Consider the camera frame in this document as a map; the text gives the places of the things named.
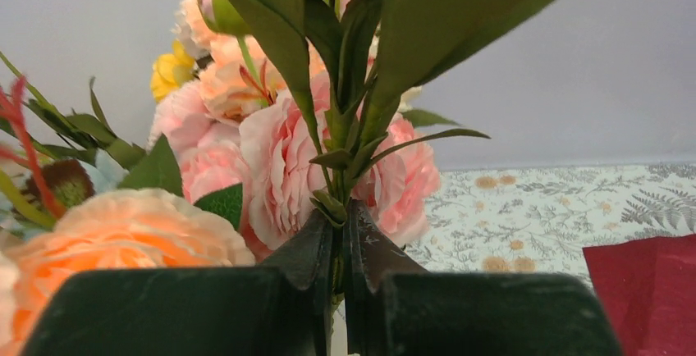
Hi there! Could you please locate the brown and red wrapping paper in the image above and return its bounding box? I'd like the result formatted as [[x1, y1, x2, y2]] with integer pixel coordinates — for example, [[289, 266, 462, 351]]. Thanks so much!
[[583, 235, 695, 355]]

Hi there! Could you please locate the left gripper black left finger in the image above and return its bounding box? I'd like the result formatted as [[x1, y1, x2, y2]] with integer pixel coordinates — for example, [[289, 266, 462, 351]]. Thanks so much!
[[23, 212, 332, 355]]

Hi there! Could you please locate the floral patterned table mat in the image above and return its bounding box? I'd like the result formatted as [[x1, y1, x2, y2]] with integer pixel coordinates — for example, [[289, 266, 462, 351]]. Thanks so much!
[[406, 164, 695, 281]]

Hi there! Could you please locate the pink rose stem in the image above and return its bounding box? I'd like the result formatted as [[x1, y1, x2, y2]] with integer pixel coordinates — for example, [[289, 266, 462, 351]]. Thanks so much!
[[239, 79, 441, 261]]

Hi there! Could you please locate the small blue bud stem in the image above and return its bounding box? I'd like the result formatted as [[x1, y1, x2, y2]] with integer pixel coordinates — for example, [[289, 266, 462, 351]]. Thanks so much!
[[217, 0, 607, 294]]

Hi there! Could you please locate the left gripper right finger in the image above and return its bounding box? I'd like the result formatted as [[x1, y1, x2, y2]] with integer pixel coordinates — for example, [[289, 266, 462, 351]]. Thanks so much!
[[343, 200, 622, 356]]

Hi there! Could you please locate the pastel rose bunch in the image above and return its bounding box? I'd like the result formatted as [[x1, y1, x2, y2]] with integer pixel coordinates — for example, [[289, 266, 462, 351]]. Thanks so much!
[[146, 0, 425, 205]]

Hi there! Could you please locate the peach rose stem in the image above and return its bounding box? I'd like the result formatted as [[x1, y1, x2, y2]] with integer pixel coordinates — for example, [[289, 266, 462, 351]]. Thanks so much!
[[1, 189, 255, 355]]

